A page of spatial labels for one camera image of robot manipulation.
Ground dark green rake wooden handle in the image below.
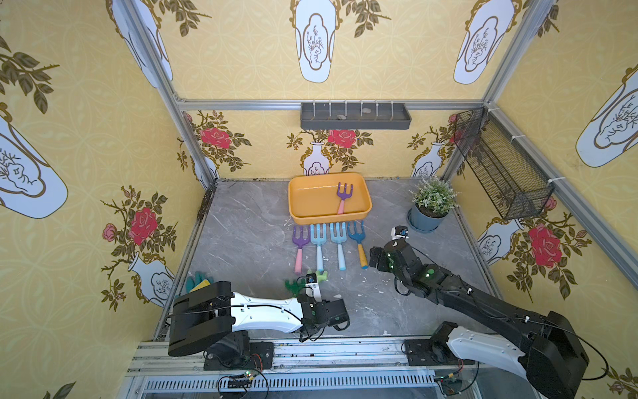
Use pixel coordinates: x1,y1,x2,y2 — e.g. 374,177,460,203
284,277,306,298

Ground dark blue rake yellow handle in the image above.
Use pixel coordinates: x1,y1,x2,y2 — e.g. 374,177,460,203
347,220,369,269

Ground light blue rake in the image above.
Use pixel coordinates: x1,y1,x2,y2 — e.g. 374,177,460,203
310,224,327,274
330,222,347,271

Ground purple rake pink handle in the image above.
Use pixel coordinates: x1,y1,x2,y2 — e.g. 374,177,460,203
337,183,354,214
292,224,311,275

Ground orange plastic storage tray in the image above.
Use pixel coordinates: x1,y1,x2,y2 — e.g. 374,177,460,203
288,172,372,225

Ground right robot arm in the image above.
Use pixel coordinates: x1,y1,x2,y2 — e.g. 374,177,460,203
369,239,589,398

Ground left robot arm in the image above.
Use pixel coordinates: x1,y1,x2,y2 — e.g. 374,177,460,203
168,281,351,357

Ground blue-grey plastic flower pot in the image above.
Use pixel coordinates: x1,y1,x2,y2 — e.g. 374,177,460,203
409,201,445,231

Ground green artificial plant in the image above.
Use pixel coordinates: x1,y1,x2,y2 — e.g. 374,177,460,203
413,176,457,218

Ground teal and yellow dustpan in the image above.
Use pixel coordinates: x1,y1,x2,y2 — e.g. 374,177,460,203
184,272,214,294

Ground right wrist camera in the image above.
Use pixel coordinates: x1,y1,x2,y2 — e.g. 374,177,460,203
391,225,409,240

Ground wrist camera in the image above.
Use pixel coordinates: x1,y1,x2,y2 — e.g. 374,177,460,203
391,225,409,240
305,284,322,303

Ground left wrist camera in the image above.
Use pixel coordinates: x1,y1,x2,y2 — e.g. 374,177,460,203
305,284,322,303

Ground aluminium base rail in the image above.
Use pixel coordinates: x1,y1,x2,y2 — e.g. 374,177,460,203
116,335,549,399

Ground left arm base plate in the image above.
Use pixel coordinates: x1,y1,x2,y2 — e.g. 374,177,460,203
204,341,274,371

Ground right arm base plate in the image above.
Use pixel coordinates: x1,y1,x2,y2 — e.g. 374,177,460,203
401,339,464,368

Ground black wire mesh basket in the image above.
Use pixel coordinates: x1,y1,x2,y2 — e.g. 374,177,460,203
451,108,554,219

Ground grey wall shelf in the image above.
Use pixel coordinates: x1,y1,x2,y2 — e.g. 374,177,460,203
300,101,412,131

